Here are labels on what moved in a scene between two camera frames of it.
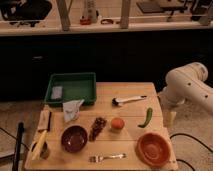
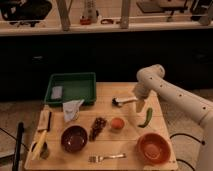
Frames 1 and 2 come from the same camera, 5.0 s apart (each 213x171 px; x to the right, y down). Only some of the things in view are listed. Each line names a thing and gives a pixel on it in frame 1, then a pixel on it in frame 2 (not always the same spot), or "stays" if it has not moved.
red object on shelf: (87, 21) stays
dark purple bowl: (74, 138) stays
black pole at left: (18, 145) stays
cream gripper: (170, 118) -> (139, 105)
